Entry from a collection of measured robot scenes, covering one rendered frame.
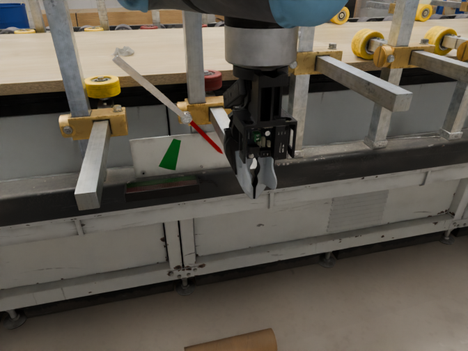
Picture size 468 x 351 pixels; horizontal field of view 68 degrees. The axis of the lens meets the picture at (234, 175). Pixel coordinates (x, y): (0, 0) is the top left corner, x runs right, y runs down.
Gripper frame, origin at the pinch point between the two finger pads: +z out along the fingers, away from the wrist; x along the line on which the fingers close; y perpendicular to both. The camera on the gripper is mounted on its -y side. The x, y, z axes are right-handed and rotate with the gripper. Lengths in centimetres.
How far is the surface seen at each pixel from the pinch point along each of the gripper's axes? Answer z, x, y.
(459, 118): 5, 70, -31
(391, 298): 82, 69, -33
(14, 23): 24, -193, -558
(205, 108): -4.1, -2.4, -29.5
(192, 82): -9.9, -5.0, -30.1
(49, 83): -8, -37, -46
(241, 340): 74, 5, -25
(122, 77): -8, -21, -46
